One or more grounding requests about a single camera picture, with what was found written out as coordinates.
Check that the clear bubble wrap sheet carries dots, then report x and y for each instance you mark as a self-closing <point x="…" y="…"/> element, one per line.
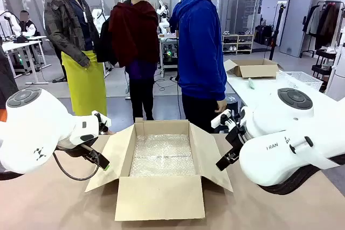
<point x="161" y="157"/>

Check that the white side table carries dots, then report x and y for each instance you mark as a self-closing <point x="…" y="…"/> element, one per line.
<point x="264" y="90"/>

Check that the black shoulder bag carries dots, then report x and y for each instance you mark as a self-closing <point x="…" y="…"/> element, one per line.
<point x="105" y="44"/>

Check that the black suitcase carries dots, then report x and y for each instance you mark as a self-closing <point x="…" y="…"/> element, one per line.
<point x="262" y="34"/>

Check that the person in blue hoodie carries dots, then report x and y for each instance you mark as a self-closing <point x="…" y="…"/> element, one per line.
<point x="202" y="52"/>

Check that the small cardboard box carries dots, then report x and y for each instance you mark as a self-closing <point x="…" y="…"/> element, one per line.
<point x="256" y="69"/>

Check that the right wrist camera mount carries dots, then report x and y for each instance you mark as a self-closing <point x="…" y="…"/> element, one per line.
<point x="219" y="121"/>

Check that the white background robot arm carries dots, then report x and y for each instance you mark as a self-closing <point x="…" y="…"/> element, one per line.
<point x="163" y="20"/>
<point x="8" y="21"/>

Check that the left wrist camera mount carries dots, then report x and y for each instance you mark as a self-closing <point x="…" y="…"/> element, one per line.
<point x="103" y="122"/>

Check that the seated person in jacket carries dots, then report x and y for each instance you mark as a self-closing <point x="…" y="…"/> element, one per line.
<point x="27" y="26"/>

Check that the wooden shoe rack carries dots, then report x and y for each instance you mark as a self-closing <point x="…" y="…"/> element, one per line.
<point x="237" y="43"/>

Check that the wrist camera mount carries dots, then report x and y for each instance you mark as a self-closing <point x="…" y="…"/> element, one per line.
<point x="219" y="121"/>
<point x="103" y="122"/>

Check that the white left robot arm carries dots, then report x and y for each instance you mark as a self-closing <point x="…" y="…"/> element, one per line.
<point x="32" y="127"/>

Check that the grey plastic stool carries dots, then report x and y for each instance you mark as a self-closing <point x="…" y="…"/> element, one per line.
<point x="231" y="103"/>

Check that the large open cardboard box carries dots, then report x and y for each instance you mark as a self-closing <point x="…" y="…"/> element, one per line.
<point x="159" y="197"/>

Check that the mannequin with red shawl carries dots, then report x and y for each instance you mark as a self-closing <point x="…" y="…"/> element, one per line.
<point x="134" y="33"/>

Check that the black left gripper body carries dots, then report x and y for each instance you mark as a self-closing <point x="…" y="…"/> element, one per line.
<point x="78" y="149"/>

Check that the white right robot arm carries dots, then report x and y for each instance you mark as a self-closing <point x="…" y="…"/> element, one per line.
<point x="283" y="133"/>

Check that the metal equipment rack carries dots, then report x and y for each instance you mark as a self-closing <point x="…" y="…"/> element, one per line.
<point x="168" y="55"/>

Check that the orange fabric object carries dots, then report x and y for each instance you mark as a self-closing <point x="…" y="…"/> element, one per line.
<point x="2" y="115"/>

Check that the black utility cart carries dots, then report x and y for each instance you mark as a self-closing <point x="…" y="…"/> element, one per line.
<point x="323" y="65"/>

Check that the person's right forearm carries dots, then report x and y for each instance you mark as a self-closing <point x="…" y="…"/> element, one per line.
<point x="220" y="90"/>

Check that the person in yellow apron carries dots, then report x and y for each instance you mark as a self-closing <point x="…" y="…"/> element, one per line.
<point x="64" y="25"/>

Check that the clothes rack with coats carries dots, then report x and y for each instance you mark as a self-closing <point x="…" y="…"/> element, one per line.
<point x="326" y="22"/>

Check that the pale green packet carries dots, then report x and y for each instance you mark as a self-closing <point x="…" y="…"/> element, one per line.
<point x="252" y="83"/>

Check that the white office desk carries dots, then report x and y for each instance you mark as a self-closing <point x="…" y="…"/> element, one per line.
<point x="21" y="45"/>

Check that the yellow skirt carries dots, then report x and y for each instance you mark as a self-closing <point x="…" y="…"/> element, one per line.
<point x="86" y="84"/>

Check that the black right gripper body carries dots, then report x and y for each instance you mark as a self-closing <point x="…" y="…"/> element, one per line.
<point x="238" y="138"/>

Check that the black tripod stand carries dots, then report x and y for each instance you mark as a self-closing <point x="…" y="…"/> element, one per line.
<point x="277" y="30"/>

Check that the white plastic basket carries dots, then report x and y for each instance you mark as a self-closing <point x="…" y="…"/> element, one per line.
<point x="304" y="79"/>

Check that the person's right hand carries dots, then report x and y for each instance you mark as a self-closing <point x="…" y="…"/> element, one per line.
<point x="221" y="106"/>

